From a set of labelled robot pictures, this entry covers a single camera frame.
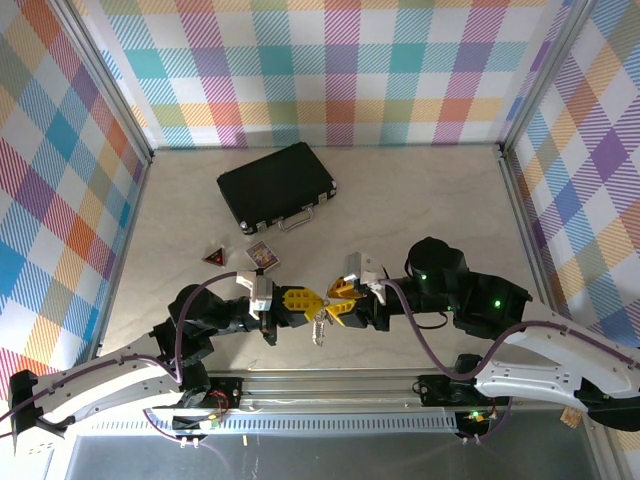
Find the aluminium frame post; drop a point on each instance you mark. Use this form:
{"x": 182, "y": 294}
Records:
{"x": 543, "y": 75}
{"x": 106, "y": 75}

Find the red black triangular badge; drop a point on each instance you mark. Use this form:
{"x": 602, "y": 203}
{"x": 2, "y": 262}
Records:
{"x": 216, "y": 257}

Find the small printed card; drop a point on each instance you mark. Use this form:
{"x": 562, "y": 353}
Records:
{"x": 262, "y": 255}

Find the aluminium floor edge rail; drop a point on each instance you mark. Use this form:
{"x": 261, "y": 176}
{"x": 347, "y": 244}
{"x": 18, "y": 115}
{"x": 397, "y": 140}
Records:
{"x": 529, "y": 225}
{"x": 123, "y": 250}

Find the tan perforated tag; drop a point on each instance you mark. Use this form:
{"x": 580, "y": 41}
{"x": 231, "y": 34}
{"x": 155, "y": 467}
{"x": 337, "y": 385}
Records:
{"x": 572, "y": 418}

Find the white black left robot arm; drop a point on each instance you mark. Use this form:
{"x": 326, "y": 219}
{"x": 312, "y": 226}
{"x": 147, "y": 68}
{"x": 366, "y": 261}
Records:
{"x": 110, "y": 380}

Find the grey metal plate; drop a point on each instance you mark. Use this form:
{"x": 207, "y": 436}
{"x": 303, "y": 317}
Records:
{"x": 350, "y": 460}

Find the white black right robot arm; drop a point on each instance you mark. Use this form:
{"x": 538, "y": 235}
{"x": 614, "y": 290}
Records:
{"x": 525, "y": 380}

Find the black headed key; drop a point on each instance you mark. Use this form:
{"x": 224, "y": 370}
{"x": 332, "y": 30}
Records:
{"x": 330, "y": 314}

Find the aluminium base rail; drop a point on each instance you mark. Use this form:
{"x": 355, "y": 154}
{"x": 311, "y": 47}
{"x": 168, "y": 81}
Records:
{"x": 325, "y": 395}

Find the small green circuit board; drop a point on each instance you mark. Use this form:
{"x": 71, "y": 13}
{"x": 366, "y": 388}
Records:
{"x": 212, "y": 424}

